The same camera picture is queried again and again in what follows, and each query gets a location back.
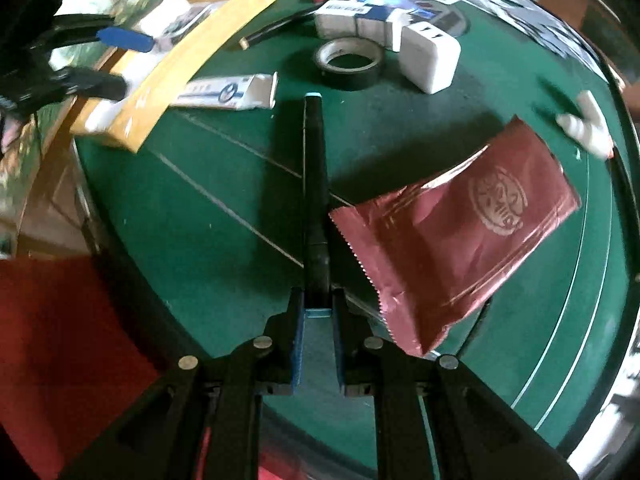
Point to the round table emblem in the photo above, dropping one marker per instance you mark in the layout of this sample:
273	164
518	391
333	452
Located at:
450	22

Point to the white charger adapter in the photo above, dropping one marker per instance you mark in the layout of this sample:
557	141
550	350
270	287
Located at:
430	60

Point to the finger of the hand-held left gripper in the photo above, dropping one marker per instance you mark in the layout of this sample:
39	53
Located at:
95	84
125	40

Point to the white carton box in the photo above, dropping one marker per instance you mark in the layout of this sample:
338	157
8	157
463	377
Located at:
345	22

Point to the red snack packet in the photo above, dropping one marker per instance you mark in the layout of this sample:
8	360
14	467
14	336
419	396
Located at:
450	240

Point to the black tape roll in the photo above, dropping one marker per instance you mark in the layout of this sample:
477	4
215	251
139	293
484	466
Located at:
350	81

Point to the scattered playing cards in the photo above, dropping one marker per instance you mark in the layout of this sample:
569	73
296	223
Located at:
550	30

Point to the white blue toothpaste box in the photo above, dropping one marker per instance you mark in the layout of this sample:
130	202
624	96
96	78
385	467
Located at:
225	91

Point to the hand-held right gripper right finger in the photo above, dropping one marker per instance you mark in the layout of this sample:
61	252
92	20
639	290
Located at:
339	345

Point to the white plastic bottle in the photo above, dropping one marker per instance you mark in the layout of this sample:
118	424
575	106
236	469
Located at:
575	127

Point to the black stick tan tip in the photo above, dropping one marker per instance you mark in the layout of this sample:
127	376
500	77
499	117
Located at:
280	24

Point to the white package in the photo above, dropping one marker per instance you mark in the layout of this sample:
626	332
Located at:
175	17

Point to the black marker pen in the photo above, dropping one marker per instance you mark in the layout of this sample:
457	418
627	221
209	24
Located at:
315	185

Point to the white bottle red cap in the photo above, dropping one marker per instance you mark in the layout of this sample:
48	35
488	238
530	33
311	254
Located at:
590	107

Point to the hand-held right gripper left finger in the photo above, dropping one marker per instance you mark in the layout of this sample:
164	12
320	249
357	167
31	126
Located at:
298	345

